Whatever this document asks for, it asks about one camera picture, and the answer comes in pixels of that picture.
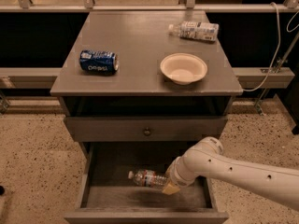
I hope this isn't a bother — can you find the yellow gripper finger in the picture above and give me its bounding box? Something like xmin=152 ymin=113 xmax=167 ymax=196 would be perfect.
xmin=162 ymin=182 xmax=180 ymax=195

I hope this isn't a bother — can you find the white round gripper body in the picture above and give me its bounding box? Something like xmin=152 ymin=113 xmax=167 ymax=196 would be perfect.
xmin=166 ymin=156 xmax=196 ymax=188

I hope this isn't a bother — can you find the clear plastic water bottle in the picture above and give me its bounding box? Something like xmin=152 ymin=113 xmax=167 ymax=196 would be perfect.
xmin=128 ymin=169 xmax=167 ymax=189

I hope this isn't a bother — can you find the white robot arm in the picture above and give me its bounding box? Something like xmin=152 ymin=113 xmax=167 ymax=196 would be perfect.
xmin=163 ymin=137 xmax=299 ymax=211

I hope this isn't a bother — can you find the round dark drawer knob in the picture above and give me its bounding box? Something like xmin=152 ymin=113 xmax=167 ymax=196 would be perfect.
xmin=143 ymin=127 xmax=151 ymax=136

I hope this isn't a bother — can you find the open grey middle drawer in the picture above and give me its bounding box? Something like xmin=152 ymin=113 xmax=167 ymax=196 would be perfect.
xmin=64 ymin=142 xmax=228 ymax=224

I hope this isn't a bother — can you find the grey wooden drawer cabinet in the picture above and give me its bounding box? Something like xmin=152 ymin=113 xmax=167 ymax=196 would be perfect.
xmin=50 ymin=9 xmax=244 ymax=224

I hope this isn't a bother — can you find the closed grey top drawer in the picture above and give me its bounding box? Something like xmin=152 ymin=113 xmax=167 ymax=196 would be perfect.
xmin=64 ymin=116 xmax=227 ymax=142

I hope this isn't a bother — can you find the white labelled plastic bottle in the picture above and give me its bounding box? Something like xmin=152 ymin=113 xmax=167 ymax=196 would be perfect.
xmin=168 ymin=21 xmax=220 ymax=42

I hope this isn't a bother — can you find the white paper bowl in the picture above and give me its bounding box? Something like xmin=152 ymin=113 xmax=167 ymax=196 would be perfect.
xmin=160 ymin=53 xmax=207 ymax=85

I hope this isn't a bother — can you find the blue Pepsi can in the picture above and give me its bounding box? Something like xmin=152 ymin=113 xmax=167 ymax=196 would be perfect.
xmin=79 ymin=49 xmax=119 ymax=74

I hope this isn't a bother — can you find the metal railing frame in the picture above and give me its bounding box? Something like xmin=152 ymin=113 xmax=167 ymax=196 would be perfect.
xmin=0 ymin=0 xmax=299 ymax=91

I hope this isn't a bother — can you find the white cable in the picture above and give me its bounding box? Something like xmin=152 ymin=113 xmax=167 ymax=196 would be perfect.
xmin=242 ymin=1 xmax=299 ymax=93

